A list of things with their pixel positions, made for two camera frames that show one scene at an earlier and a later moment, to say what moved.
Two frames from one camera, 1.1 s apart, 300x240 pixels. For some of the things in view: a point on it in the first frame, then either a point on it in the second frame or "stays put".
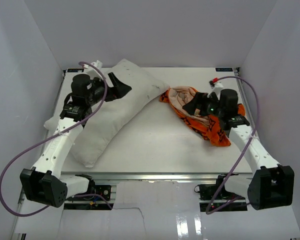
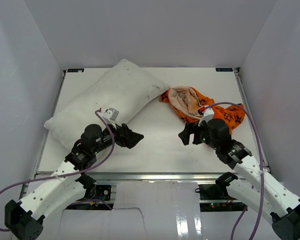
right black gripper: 191,106 → 191,128
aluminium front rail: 157,176 stays put
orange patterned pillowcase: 209,127 stays put
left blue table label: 75,70 stays put
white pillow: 110,118 stays put
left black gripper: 119,90 → 129,138
